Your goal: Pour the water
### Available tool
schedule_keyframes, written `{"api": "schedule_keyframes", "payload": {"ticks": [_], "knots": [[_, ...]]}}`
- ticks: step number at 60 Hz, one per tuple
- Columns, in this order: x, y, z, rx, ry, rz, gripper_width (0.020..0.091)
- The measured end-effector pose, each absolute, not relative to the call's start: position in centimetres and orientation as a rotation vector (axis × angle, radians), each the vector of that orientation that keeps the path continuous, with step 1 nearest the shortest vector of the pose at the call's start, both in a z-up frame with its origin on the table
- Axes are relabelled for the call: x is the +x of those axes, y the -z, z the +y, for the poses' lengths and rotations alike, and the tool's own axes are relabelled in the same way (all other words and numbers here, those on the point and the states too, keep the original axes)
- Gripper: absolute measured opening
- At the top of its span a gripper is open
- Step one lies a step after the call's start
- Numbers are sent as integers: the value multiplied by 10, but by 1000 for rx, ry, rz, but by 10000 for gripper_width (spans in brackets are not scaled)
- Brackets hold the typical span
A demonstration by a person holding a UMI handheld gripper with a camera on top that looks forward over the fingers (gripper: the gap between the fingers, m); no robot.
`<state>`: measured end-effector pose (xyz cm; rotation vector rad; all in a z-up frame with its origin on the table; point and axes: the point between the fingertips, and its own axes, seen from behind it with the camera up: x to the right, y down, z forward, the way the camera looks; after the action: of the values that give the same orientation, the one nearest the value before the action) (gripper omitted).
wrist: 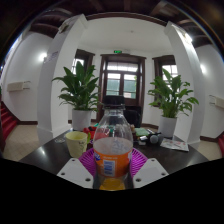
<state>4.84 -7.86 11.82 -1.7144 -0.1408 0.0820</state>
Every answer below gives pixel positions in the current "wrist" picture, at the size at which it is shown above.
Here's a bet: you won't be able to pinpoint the dark framed window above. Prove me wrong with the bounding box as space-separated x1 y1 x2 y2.
152 54 178 81
71 49 95 76

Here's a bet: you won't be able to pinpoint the dark wooden glazed door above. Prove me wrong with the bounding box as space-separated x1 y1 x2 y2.
99 53 147 108

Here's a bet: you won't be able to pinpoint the paper notice on column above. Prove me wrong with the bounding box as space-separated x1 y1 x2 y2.
43 50 60 64

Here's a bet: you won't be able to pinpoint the clear orange drink bottle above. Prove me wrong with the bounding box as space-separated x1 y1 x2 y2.
92 95 134 192

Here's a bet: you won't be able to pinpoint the printed paper leaflet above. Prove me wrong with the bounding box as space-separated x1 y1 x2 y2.
160 138 190 153

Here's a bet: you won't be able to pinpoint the red carpeted staircase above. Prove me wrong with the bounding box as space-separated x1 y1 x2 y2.
0 101 18 141

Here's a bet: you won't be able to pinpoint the oval white sticker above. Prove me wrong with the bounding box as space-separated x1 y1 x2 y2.
54 136 66 145

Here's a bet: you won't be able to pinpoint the green cloth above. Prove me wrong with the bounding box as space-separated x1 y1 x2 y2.
134 127 150 137

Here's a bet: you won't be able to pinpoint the green plant in white pot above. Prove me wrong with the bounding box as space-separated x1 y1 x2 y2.
51 60 101 132
147 68 200 138

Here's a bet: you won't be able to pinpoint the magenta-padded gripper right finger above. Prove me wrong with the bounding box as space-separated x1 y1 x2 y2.
126 147 169 190

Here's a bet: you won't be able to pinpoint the grey headphones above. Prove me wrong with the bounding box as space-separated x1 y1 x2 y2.
146 132 165 145

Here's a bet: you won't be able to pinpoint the dark chair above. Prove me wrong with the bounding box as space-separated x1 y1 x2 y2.
124 105 143 128

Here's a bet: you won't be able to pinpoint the pale yellow cup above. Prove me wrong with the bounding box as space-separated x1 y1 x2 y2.
65 130 89 159

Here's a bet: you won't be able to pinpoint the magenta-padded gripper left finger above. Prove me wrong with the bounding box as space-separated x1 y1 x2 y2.
56 147 100 190

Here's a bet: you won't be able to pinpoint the white wall unit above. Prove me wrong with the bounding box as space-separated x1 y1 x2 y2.
209 94 224 109
6 80 32 93

